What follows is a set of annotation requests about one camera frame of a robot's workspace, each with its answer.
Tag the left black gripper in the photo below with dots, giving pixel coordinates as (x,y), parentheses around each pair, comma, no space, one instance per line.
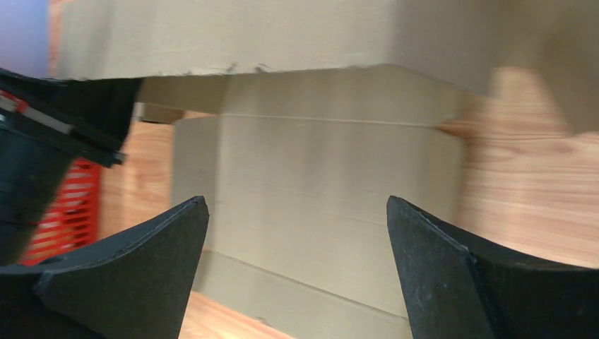
(46,124)

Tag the cardboard box stack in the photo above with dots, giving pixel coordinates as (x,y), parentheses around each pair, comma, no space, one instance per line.
(311,114)

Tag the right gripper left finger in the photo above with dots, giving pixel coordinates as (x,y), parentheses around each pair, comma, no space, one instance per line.
(133,284)

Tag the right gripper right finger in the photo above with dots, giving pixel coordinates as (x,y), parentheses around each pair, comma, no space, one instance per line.
(456,284)

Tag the red plastic shopping basket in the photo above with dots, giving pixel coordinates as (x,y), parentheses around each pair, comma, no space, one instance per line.
(72,220)

